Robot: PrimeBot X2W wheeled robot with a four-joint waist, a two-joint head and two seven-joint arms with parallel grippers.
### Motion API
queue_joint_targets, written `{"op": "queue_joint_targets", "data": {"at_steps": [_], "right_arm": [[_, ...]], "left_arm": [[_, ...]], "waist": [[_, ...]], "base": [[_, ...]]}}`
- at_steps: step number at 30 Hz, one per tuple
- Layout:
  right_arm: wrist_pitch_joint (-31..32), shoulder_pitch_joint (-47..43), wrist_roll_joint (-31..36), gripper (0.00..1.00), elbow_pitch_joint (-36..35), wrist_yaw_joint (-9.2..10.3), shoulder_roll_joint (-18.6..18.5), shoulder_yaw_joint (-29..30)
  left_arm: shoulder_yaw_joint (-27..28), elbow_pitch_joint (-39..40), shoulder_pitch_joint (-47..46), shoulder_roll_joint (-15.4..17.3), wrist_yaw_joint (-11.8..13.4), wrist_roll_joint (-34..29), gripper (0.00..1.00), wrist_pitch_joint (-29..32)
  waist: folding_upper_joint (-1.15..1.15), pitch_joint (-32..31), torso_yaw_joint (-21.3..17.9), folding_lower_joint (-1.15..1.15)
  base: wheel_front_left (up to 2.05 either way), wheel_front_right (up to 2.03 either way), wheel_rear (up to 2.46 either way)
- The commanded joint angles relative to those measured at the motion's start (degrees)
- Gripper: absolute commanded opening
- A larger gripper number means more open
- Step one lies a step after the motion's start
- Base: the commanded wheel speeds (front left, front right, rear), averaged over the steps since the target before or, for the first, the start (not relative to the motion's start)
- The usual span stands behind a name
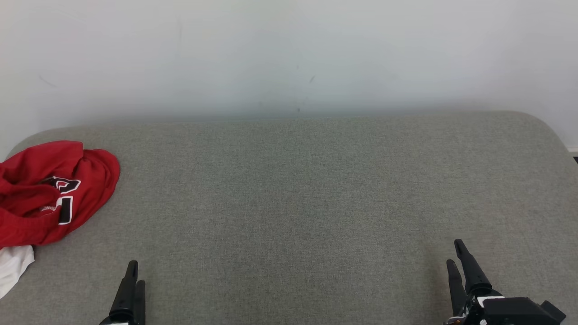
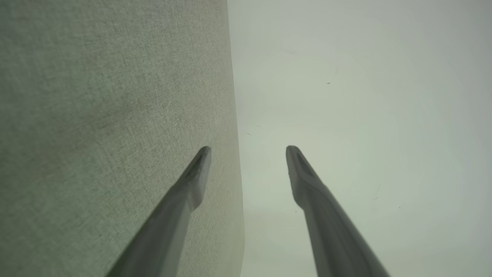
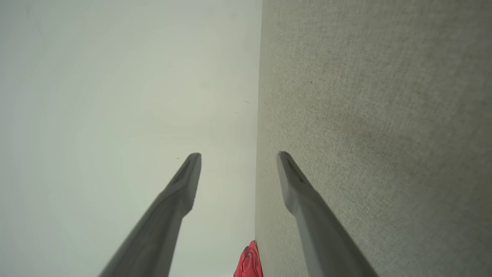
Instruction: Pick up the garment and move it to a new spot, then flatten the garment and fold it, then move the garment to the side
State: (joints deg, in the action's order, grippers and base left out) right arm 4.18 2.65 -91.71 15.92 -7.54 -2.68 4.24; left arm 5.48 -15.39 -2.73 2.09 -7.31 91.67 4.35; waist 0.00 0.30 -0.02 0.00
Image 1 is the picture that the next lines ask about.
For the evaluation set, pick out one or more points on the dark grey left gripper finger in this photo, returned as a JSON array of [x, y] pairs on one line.
[[124, 293], [140, 307]]

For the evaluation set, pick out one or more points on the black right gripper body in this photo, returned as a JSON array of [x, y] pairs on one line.
[[505, 313]]

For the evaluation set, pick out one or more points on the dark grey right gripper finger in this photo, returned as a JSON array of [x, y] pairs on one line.
[[457, 289], [474, 275]]

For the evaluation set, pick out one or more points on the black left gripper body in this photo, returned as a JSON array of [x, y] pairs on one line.
[[118, 321]]

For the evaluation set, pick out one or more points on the red Bulls basketball jersey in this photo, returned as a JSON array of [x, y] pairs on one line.
[[97, 180]]

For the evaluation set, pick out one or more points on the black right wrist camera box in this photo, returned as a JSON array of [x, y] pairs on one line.
[[553, 312]]

